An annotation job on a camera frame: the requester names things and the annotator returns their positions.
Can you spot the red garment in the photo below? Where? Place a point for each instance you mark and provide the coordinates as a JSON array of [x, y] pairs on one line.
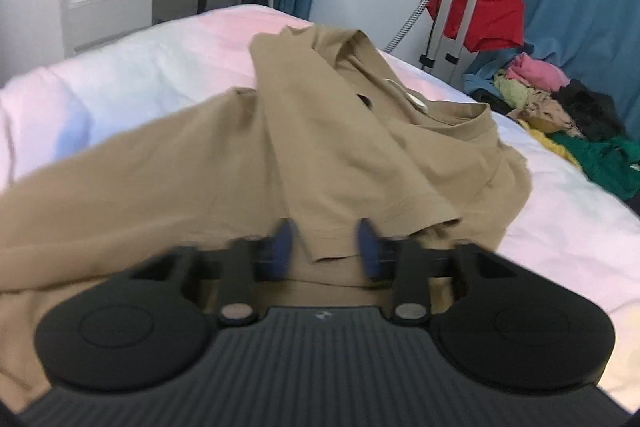
[[495, 24]]

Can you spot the pastel bed sheet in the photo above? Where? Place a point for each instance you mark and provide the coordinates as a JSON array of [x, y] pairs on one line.
[[570, 230]]

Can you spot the tan t-shirt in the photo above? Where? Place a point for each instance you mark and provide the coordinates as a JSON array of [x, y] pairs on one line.
[[327, 137]]

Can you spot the beige patterned garment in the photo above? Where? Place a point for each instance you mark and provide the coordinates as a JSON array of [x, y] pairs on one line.
[[541, 112]]

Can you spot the yellow garment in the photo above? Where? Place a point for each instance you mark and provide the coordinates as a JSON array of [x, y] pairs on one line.
[[550, 145]]

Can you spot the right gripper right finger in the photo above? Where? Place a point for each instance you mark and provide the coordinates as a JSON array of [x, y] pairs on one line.
[[404, 264]]

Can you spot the pink garment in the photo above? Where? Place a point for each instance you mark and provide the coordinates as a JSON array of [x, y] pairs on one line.
[[538, 74]]

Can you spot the green garment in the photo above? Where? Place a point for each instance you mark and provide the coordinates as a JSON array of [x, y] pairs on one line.
[[613, 164]]

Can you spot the black garment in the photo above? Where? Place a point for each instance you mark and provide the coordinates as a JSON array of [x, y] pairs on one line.
[[594, 113]]

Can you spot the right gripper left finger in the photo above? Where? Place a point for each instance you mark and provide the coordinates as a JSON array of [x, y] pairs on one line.
[[245, 265]]

